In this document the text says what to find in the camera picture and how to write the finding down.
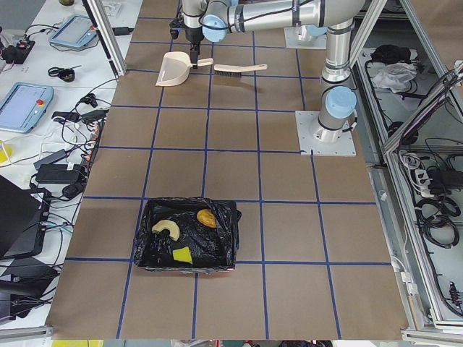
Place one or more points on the white hand brush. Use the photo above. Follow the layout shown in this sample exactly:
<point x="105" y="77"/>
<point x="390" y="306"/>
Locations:
<point x="237" y="71"/>

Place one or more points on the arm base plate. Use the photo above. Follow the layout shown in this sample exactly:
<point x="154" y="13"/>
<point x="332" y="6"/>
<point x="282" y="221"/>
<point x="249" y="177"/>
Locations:
<point x="290" y="34"/>
<point x="318" y="141"/>

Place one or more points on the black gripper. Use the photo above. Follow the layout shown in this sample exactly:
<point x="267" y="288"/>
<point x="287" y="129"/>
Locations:
<point x="192" y="35"/>

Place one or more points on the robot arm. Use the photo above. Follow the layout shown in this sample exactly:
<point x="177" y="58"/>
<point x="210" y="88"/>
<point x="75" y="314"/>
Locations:
<point x="318" y="24"/>
<point x="308" y="33"/>

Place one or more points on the left bin with black bag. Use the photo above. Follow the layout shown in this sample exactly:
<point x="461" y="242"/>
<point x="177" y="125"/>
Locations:
<point x="212" y="249"/>

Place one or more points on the blue teach pendant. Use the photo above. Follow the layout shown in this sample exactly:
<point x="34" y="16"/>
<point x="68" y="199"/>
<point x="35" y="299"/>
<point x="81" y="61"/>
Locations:
<point x="24" y="105"/>
<point x="76" y="33"/>

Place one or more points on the black power adapter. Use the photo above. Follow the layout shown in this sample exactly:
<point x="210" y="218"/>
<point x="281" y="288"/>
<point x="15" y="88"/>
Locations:
<point x="60" y="173"/>

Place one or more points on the black laptop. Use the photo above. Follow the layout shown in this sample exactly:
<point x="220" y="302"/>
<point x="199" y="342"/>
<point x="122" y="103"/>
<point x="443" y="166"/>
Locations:
<point x="23" y="217"/>

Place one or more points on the brown bread roll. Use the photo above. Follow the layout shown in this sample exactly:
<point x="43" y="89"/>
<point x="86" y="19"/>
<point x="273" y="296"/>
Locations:
<point x="206" y="218"/>

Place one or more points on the white dustpan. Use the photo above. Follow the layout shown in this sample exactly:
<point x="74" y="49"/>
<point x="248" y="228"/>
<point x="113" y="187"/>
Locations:
<point x="175" y="69"/>

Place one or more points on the croissant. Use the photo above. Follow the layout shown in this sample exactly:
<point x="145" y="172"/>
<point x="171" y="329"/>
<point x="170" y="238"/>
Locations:
<point x="167" y="225"/>

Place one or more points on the yellow green sponge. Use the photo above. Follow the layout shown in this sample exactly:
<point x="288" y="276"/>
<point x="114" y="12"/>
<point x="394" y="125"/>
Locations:
<point x="182" y="255"/>

